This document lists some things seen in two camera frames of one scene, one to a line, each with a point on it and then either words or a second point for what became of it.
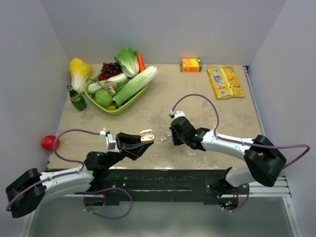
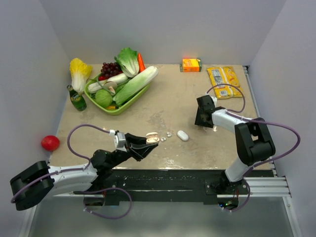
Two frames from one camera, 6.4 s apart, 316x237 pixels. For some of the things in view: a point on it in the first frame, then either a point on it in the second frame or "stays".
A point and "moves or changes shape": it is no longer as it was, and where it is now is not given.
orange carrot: x=141 y=66 stays
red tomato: x=47 y=142 stays
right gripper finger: x=177 y=140 -> x=203 y=118
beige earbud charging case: x=147 y=135 moves or changes shape
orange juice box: x=191 y=65 stays
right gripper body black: x=184 y=139 -> x=199 y=120
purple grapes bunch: x=110 y=69 stays
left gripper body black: x=120 y=146 stays
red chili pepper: x=102 y=78 stays
